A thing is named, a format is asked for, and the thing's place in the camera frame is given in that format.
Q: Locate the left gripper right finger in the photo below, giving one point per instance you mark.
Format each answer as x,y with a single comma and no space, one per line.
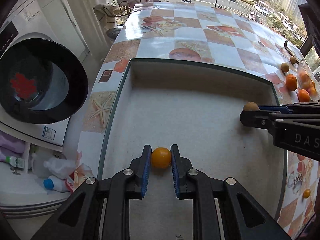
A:
180,167

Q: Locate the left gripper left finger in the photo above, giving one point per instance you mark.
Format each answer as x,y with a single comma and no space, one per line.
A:
141,167

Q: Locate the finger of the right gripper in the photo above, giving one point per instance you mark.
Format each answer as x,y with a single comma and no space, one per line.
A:
265,119
293,108

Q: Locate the brown longan fruit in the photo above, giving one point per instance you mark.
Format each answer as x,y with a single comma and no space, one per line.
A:
251,106

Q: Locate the yellow cherry tomato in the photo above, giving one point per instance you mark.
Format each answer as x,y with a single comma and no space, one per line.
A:
161,158

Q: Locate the large orange right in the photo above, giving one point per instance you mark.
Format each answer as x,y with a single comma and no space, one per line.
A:
303,96

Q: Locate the large orange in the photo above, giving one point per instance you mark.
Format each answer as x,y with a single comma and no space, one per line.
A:
291,82
303,96

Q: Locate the large orange left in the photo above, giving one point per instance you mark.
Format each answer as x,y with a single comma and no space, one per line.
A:
291,82

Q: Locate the glass fruit bowl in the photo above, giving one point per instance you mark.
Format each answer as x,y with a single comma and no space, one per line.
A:
307,81

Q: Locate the green brown round fruit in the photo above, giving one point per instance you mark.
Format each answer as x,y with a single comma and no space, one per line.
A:
284,67

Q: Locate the small brown fruit far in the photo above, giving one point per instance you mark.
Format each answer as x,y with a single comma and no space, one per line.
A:
293,60

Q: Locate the yellow tomato on table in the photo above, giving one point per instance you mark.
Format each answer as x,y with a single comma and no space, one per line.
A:
306,193

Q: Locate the shallow white tray box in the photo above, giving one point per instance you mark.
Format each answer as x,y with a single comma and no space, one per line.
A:
237,174

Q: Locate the white detergent bottle blue cap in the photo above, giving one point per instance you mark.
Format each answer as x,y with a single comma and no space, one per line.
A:
54,183

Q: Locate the white washing machine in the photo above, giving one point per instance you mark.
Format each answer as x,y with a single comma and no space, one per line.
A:
42,82

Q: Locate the purple detergent bottle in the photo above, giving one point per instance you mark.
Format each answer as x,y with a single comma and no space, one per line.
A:
11,148

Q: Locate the patterned checkered tablecloth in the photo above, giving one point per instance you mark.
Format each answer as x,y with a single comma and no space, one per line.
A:
195,33

